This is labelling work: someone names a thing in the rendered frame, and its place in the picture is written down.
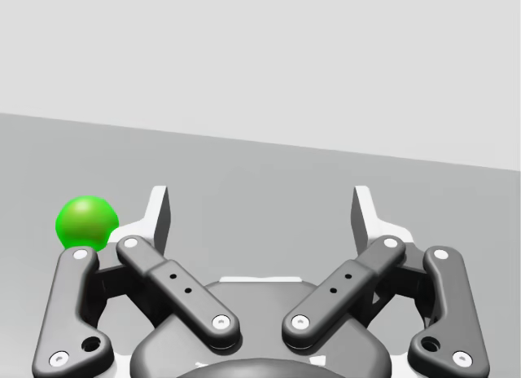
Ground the green ball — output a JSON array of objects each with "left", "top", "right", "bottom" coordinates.
[{"left": 55, "top": 196, "right": 120, "bottom": 253}]

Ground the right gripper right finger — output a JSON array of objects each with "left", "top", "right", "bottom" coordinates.
[{"left": 281, "top": 185, "right": 491, "bottom": 378}]

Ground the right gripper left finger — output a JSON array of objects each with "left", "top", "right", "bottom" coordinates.
[{"left": 31, "top": 185, "right": 242, "bottom": 378}]

